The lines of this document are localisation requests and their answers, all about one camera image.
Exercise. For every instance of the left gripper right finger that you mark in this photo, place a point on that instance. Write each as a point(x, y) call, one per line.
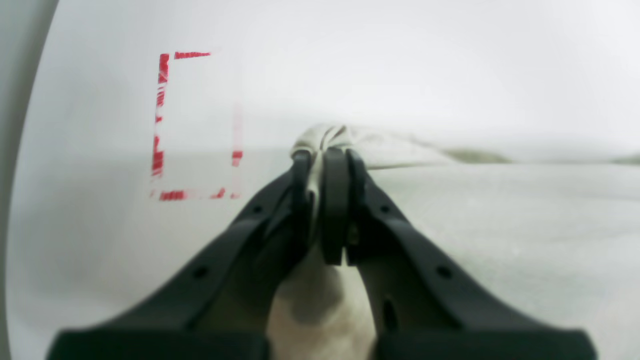
point(424, 305)

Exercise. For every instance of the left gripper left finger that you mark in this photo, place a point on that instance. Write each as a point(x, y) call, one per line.
point(217, 306)

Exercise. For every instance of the beige T-shirt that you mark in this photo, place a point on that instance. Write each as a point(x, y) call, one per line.
point(559, 242)

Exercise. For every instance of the red tape rectangle marking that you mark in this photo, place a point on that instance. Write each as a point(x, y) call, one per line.
point(197, 149)

